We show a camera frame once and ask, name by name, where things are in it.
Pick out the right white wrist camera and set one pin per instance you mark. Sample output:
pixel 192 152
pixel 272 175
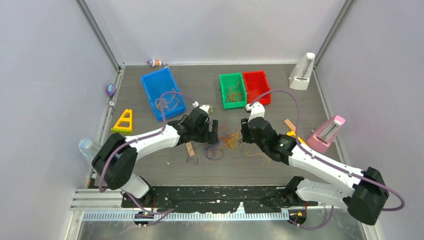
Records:
pixel 256 110

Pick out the pink metronome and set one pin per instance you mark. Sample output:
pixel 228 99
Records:
pixel 323 136

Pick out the blue plastic bin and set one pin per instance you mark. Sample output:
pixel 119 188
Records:
pixel 160 88

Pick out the small wooden block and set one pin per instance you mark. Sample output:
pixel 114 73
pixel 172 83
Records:
pixel 190 149

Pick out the white metronome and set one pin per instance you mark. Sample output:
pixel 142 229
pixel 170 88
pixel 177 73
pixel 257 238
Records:
pixel 300 76

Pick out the green plastic bin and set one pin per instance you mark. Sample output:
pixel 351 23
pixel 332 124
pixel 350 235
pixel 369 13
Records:
pixel 233 91

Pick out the wooden block right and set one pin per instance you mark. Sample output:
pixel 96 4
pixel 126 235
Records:
pixel 290 125

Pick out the red plastic bin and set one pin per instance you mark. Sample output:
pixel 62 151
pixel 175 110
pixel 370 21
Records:
pixel 256 83

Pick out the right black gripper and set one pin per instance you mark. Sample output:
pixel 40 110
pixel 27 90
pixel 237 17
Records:
pixel 245 131

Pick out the aluminium rail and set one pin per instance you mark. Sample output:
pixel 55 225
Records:
pixel 98 208

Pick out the purple round toy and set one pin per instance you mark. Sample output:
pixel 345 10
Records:
pixel 111 90

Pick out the clear plastic container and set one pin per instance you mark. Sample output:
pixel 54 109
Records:
pixel 89 149

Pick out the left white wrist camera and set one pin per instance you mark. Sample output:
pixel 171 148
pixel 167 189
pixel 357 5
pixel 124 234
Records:
pixel 204 107

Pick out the yellow triangle block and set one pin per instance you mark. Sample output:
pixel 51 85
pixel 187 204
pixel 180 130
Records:
pixel 124 124
pixel 293 134

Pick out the small figurine toy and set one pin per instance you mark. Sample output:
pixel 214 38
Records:
pixel 154 62

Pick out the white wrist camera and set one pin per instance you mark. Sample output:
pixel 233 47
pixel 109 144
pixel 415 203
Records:
pixel 204 107
pixel 256 110

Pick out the yellow triangle block left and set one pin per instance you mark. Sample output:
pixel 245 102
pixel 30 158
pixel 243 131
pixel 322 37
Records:
pixel 124 124

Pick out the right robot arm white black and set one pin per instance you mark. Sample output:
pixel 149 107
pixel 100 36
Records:
pixel 360 192

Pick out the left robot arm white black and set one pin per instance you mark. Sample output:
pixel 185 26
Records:
pixel 116 158

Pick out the yellow triangle block right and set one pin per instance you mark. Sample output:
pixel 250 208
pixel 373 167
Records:
pixel 293 134

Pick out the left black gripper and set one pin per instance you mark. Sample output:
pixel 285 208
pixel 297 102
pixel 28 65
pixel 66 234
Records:
pixel 209 137

